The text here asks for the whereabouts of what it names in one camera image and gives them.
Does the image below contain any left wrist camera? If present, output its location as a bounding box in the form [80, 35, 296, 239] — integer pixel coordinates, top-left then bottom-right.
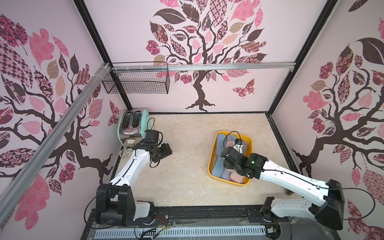
[144, 130, 160, 145]

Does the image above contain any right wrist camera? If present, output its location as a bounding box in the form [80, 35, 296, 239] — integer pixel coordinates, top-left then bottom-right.
[233, 139, 243, 154]

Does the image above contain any aluminium frame rail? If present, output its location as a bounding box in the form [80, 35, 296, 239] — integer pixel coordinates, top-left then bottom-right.
[112, 62, 296, 72]
[1, 63, 111, 225]

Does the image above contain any lavender glasses case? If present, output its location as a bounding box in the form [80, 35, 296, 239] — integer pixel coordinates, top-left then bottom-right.
[221, 169, 232, 181]

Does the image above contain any white slotted cable duct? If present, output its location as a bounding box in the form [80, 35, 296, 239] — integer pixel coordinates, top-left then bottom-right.
[93, 226, 267, 240]

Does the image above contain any yellow plastic storage tray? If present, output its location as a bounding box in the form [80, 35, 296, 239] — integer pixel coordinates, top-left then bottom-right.
[208, 131, 251, 187]

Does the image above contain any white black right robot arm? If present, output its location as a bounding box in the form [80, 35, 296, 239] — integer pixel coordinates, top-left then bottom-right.
[221, 147, 345, 230]

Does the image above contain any blue glasses case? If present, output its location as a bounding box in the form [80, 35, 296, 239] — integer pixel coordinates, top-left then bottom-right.
[211, 155, 224, 178]
[216, 134, 227, 156]

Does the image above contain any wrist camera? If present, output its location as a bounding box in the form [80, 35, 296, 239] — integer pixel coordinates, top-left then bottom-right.
[144, 130, 160, 145]
[233, 139, 243, 154]

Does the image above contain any black wire basket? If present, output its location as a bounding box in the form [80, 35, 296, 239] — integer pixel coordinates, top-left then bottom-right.
[103, 61, 171, 95]

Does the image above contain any aluminium frame rail back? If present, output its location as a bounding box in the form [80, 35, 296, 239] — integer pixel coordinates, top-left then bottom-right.
[112, 62, 296, 72]

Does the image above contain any mint chrome toaster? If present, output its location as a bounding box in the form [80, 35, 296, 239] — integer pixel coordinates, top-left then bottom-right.
[117, 109, 150, 148]

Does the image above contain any aluminium frame rail left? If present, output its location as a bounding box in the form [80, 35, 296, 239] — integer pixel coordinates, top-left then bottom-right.
[1, 63, 111, 225]

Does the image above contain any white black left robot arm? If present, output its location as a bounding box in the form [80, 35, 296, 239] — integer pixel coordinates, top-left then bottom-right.
[95, 142, 173, 227]

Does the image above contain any pink glasses case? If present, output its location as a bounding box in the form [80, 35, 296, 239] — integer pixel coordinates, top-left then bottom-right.
[225, 136, 248, 152]
[230, 172, 245, 184]

